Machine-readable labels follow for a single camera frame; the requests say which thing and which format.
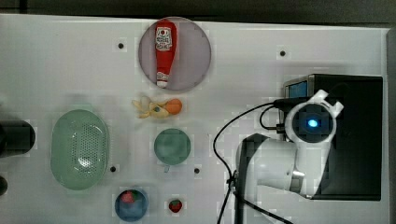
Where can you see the strawberry in bowl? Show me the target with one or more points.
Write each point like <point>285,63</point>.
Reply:
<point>128,196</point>

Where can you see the red toy strawberry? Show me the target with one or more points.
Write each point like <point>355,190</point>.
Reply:
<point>175,206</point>

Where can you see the orange toy fruit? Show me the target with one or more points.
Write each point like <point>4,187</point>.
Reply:
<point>174,106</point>

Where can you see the blue bowl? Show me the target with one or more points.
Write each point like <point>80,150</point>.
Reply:
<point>131,212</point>

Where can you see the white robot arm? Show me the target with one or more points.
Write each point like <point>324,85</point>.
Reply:
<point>296,164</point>

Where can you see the green mug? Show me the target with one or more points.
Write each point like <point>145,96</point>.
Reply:
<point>172,147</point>

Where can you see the green perforated colander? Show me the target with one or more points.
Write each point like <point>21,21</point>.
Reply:
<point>79,149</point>

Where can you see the large black cylinder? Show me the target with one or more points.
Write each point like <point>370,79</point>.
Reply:
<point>17,137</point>

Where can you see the red ketchup bottle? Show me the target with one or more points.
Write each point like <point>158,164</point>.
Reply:
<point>165,48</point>

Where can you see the peeled toy banana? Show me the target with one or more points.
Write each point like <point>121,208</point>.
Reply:
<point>156,110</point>

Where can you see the black toaster oven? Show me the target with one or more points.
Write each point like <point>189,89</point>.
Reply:
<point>354,166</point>

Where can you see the lilac round plate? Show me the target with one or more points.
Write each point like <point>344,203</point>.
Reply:
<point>192,58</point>

